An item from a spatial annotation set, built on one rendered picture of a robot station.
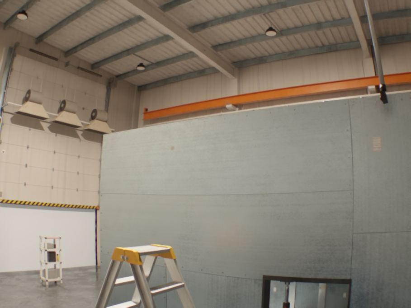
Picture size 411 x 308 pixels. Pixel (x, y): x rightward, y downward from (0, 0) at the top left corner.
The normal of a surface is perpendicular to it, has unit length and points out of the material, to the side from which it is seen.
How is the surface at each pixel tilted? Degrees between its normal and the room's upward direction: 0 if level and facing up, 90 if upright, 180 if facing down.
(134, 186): 90
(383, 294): 90
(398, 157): 90
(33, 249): 90
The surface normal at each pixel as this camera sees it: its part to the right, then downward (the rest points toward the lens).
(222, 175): -0.53, -0.15
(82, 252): 0.84, -0.07
